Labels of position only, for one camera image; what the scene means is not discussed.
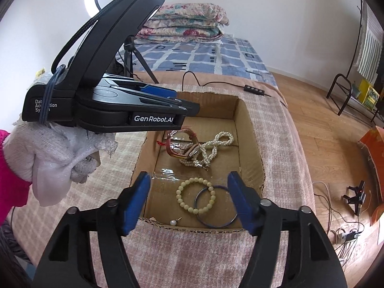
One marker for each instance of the small black floor tripod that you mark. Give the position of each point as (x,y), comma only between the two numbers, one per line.
(358,199)

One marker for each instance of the yellow crate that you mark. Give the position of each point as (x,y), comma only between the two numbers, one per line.
(369,93)

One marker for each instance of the cardboard box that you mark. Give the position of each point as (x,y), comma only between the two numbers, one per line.
(249,126)

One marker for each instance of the blue checked bedsheet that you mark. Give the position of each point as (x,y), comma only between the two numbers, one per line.
(210,57)

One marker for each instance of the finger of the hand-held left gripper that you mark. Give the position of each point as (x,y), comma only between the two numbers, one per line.
(156,90)
(189,108)

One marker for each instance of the striped hanging towel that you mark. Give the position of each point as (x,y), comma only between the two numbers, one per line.
(370,45)

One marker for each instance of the white power strip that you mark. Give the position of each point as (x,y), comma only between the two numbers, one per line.
(348,235)

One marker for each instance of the pearl stud earring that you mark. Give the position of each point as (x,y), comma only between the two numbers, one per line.
(173,223)

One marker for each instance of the folded floral quilts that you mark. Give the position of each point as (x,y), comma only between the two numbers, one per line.
(186,21)

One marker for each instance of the dark thin bangle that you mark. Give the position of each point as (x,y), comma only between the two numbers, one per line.
(216,226)

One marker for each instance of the person's left forearm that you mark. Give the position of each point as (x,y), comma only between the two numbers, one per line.
(12,186)

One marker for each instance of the dark cloth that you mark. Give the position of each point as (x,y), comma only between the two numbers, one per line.
(12,261)

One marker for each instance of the black metal clothes rack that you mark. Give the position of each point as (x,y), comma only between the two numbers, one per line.
(345,100)

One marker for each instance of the person's left hand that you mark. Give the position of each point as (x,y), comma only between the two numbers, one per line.
(45,156)

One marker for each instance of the pink plaid blanket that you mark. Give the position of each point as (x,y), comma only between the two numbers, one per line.
(195,261)

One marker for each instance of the black tripod stand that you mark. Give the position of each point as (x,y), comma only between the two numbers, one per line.
(129,46)

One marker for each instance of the orange cloth covered table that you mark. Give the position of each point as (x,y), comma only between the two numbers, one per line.
(375,156)

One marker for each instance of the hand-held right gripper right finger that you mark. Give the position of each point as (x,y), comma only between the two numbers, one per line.
(243,204)

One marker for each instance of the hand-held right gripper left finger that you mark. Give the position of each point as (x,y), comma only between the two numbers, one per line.
(136,204)

